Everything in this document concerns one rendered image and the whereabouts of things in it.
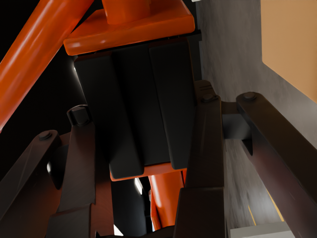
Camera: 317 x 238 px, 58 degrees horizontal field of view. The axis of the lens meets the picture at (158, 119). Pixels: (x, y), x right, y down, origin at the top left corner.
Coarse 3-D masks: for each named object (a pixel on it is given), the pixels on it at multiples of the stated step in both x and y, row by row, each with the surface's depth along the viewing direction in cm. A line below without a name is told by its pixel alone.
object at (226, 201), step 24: (216, 96) 14; (216, 120) 12; (192, 144) 11; (216, 144) 10; (192, 168) 10; (216, 168) 9; (192, 192) 8; (216, 192) 8; (192, 216) 7; (216, 216) 7
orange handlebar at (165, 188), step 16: (112, 0) 13; (128, 0) 13; (144, 0) 13; (112, 16) 13; (128, 16) 13; (144, 16) 13; (160, 176) 18; (176, 176) 18; (160, 192) 18; (176, 192) 19; (160, 208) 20; (176, 208) 19; (160, 224) 21
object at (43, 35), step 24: (48, 0) 15; (72, 0) 15; (48, 24) 15; (72, 24) 16; (24, 48) 16; (48, 48) 16; (0, 72) 17; (24, 72) 16; (0, 96) 17; (24, 96) 18; (0, 120) 18
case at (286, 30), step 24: (264, 0) 31; (288, 0) 25; (312, 0) 21; (264, 24) 32; (288, 24) 26; (312, 24) 22; (264, 48) 34; (288, 48) 27; (312, 48) 23; (288, 72) 28; (312, 72) 23; (312, 96) 24
